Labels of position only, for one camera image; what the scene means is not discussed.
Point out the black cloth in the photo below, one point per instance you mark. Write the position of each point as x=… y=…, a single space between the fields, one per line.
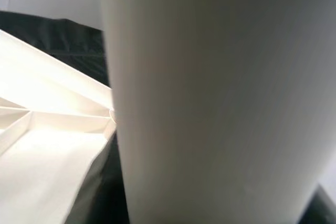
x=65 y=40

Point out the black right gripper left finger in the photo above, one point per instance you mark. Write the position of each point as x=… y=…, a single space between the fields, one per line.
x=110 y=187

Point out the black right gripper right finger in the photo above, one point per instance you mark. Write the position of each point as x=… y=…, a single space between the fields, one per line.
x=325 y=211

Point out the white plastic table leg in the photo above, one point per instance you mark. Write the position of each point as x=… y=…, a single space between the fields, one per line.
x=223 y=90

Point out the white plastic tabletop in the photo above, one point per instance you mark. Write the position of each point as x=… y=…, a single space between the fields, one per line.
x=39 y=155

